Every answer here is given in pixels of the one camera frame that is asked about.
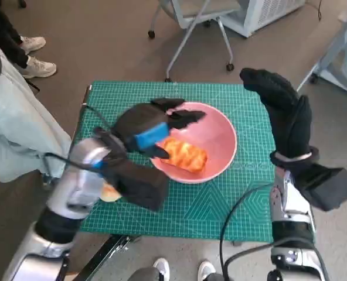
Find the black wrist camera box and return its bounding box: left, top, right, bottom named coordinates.
left=103, top=157, right=170, bottom=212
left=292, top=162, right=347, bottom=212

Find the grey office chair on casters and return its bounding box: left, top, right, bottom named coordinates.
left=147, top=0, right=245, bottom=83

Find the long striped toy bread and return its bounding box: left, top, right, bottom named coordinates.
left=160, top=137, right=208, bottom=173

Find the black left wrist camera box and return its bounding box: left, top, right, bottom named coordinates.
left=103, top=157, right=170, bottom=212

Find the thin black floor cable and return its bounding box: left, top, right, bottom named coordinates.
left=305, top=0, right=323, bottom=21

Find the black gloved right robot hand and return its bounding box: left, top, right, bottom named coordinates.
left=239, top=67, right=314, bottom=159

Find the green cutting mat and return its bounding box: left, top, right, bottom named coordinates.
left=73, top=80, right=276, bottom=243

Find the person in pale clothing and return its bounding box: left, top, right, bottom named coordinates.
left=0, top=35, right=73, bottom=184

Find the round toy bread bun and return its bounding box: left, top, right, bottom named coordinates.
left=100, top=183, right=123, bottom=203

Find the pink bowl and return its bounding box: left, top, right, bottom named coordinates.
left=149, top=101, right=238, bottom=184

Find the white shoe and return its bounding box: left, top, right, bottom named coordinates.
left=153, top=256, right=171, bottom=281
left=198, top=259, right=217, bottom=281

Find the white vented appliance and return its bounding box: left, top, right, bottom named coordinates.
left=220, top=0, right=306, bottom=38

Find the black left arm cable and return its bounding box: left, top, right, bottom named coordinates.
left=43, top=104, right=127, bottom=176

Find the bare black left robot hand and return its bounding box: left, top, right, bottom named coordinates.
left=111, top=98, right=207, bottom=160

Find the person in dark trousers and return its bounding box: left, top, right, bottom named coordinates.
left=0, top=0, right=57, bottom=79

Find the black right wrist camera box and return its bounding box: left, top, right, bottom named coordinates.
left=292, top=162, right=347, bottom=212

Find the black table frame rail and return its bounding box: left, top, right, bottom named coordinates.
left=73, top=234, right=142, bottom=281

